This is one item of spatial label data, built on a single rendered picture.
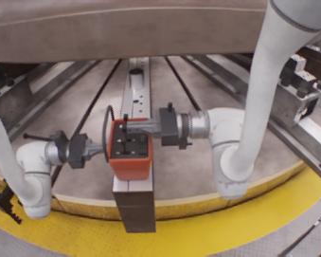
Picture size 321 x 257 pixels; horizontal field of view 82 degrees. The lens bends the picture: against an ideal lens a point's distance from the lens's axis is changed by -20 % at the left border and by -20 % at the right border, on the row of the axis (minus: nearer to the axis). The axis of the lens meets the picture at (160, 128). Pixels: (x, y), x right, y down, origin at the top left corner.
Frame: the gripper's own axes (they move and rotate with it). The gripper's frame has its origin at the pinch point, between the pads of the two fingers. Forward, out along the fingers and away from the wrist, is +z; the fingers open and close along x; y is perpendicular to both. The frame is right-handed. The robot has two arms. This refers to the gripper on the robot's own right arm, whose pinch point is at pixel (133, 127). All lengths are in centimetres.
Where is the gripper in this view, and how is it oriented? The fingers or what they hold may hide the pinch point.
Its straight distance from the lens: 70.8
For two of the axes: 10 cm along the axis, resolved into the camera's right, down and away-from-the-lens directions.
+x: 0.5, 6.6, -7.5
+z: -10.0, 0.4, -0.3
